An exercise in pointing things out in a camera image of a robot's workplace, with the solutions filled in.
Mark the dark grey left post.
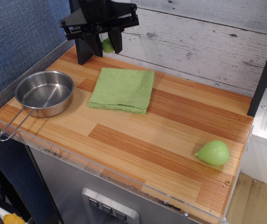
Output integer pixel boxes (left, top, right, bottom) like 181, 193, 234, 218
69, 0, 93, 65

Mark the silver button control panel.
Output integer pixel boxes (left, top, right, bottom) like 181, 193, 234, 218
82, 187, 140, 224

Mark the yellow object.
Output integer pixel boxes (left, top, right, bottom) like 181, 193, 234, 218
3, 213, 26, 224

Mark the green toy pear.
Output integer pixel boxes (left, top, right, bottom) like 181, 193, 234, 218
194, 140, 230, 166

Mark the stainless steel pan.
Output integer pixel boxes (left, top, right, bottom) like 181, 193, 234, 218
0, 70, 75, 141

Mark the clear acrylic edge guard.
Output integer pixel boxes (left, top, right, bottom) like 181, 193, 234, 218
0, 102, 255, 224

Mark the green and grey toy spatula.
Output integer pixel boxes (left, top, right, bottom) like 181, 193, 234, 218
102, 38, 114, 53

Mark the folded green towel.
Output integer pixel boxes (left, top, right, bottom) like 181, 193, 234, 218
89, 68, 155, 115

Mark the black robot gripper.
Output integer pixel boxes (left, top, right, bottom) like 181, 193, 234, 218
59, 0, 139, 57

